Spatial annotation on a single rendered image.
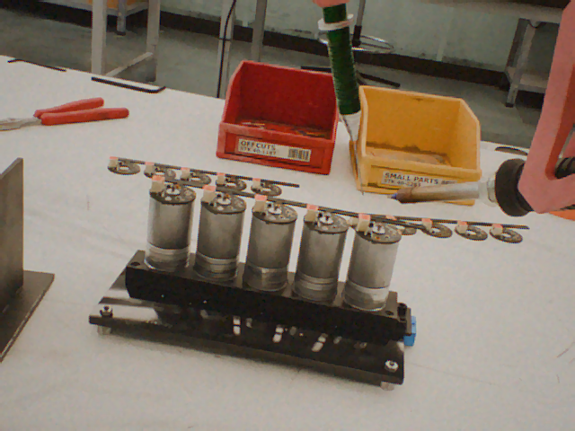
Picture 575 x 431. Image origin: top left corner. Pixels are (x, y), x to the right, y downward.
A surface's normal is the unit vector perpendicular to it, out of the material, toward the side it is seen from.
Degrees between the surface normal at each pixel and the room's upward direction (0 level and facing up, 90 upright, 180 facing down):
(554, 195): 99
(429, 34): 90
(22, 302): 0
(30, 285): 0
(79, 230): 0
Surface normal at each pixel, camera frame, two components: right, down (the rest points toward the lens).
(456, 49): -0.17, 0.38
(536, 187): -0.84, 0.25
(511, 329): 0.14, -0.90
